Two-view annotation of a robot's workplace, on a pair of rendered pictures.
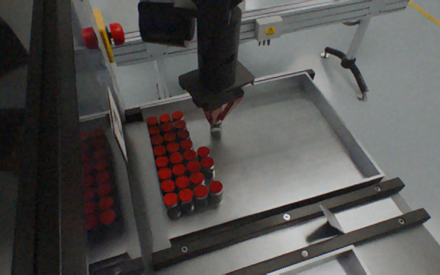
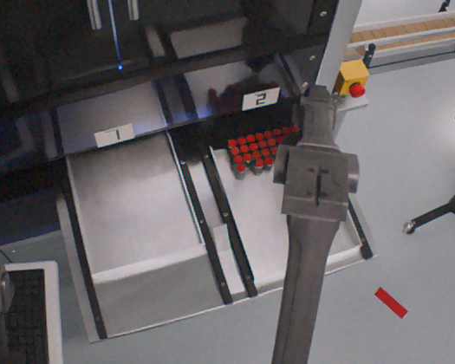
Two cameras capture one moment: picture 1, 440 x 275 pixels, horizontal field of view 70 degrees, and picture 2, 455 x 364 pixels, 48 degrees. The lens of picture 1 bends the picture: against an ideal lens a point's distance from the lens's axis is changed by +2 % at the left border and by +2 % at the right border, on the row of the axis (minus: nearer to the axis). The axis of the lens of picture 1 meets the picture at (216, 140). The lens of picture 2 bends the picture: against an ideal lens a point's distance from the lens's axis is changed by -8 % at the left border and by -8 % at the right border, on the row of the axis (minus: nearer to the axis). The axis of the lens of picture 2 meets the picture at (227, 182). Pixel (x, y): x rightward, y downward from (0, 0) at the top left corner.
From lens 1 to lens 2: 95 cm
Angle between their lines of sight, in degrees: 43
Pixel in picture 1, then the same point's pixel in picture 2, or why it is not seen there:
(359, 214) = (230, 265)
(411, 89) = not seen: outside the picture
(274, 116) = not seen: hidden behind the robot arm
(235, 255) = (204, 186)
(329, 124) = not seen: hidden behind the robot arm
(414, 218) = (224, 293)
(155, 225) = (223, 143)
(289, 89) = (351, 237)
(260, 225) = (219, 198)
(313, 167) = (268, 243)
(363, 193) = (243, 265)
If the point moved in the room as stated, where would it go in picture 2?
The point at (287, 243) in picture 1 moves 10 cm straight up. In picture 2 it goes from (211, 217) to (212, 198)
